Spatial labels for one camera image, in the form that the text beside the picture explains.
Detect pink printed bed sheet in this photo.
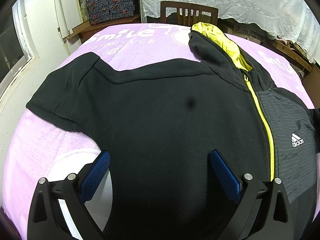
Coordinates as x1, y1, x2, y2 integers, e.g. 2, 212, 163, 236
3, 23, 314, 239

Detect white lace cover cloth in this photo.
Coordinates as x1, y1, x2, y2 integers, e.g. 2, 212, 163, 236
141, 0, 319, 62

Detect dark wooden chair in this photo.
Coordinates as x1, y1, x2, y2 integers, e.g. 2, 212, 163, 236
160, 1, 219, 27

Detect window with white frame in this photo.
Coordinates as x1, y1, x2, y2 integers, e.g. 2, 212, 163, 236
1, 1, 39, 95

